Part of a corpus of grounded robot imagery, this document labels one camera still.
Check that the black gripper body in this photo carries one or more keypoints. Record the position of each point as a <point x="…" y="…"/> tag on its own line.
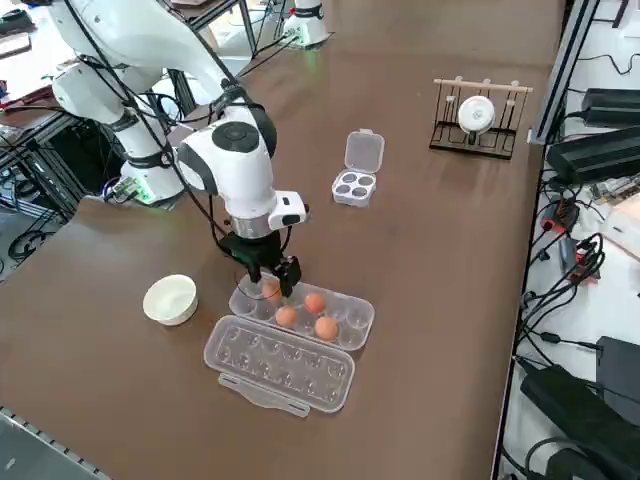
<point x="255" y="250"/>

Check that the brown egg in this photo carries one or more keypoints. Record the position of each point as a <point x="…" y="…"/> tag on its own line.
<point x="286" y="316"/>
<point x="326" y="328"/>
<point x="271" y="292"/>
<point x="315" y="303"/>

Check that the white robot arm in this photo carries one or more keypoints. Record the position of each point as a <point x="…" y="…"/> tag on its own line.
<point x="310" y="25"/>
<point x="140" y="35"/>

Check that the transparent twelve-slot egg tray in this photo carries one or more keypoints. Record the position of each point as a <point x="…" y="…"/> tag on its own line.
<point x="280" y="365"/>

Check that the small four-slot egg tray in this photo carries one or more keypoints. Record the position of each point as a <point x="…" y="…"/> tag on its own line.
<point x="365" y="150"/>

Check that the white bowl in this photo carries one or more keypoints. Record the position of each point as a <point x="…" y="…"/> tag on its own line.
<point x="170" y="300"/>

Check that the white cup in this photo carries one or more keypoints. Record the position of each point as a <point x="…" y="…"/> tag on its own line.
<point x="475" y="115"/>

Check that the wooden rack rod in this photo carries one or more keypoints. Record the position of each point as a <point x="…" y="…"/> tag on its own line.
<point x="480" y="86"/>

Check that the red black charger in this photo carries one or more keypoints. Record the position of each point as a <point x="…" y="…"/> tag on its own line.
<point x="562" y="215"/>

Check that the black power adapter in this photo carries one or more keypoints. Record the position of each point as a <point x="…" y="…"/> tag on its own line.
<point x="565" y="400"/>
<point x="615" y="107"/>
<point x="595" y="155"/>

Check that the black box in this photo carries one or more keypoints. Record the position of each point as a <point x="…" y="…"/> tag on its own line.
<point x="622" y="365"/>

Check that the silver aluminium frame post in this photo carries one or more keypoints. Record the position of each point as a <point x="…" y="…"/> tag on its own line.
<point x="565" y="70"/>

